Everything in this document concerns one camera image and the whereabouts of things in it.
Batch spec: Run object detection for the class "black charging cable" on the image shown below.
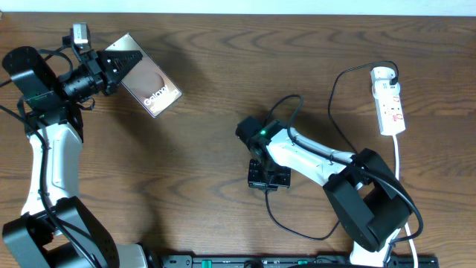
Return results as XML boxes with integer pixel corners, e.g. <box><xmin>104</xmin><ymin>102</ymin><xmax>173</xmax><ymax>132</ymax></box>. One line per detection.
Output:
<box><xmin>263</xmin><ymin>60</ymin><xmax>400</xmax><ymax>242</ymax></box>

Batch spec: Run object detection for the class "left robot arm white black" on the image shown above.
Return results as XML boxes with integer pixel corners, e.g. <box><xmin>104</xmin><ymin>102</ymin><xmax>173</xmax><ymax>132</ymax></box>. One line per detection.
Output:
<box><xmin>2</xmin><ymin>46</ymin><xmax>158</xmax><ymax>267</ymax></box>

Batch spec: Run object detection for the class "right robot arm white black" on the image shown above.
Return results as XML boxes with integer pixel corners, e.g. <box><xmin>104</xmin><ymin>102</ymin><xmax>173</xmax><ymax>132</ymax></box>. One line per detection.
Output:
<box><xmin>235</xmin><ymin>117</ymin><xmax>416</xmax><ymax>267</ymax></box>

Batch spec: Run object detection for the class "white charger plug adapter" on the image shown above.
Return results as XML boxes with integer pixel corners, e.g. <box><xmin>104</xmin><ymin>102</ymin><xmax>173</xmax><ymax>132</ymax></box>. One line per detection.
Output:
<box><xmin>370</xmin><ymin>66</ymin><xmax>396</xmax><ymax>83</ymax></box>

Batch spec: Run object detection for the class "white power strip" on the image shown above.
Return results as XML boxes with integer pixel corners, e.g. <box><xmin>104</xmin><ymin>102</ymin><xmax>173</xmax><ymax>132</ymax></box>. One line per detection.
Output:
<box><xmin>372</xmin><ymin>80</ymin><xmax>405</xmax><ymax>136</ymax></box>

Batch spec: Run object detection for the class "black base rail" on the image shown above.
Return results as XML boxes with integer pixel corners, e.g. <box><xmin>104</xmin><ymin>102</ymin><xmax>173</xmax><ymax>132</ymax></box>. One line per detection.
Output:
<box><xmin>150</xmin><ymin>254</ymin><xmax>440</xmax><ymax>268</ymax></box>

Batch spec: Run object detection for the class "white power strip cord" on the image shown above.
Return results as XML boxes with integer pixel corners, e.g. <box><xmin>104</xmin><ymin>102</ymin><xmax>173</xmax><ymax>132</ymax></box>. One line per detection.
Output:
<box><xmin>391</xmin><ymin>134</ymin><xmax>419</xmax><ymax>268</ymax></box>

